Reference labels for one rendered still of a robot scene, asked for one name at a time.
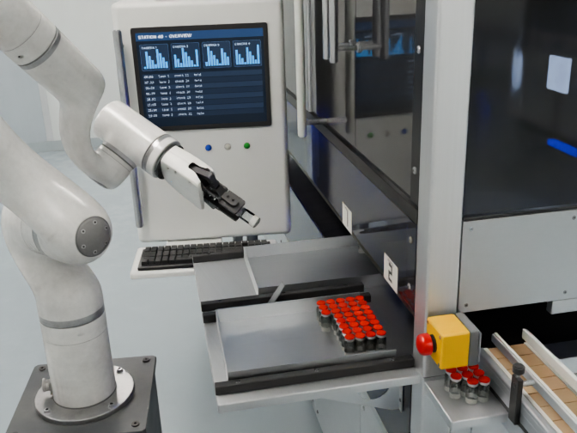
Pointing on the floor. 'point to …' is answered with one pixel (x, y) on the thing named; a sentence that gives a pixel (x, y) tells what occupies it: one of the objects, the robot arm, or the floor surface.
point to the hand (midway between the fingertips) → (232, 205)
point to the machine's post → (440, 183)
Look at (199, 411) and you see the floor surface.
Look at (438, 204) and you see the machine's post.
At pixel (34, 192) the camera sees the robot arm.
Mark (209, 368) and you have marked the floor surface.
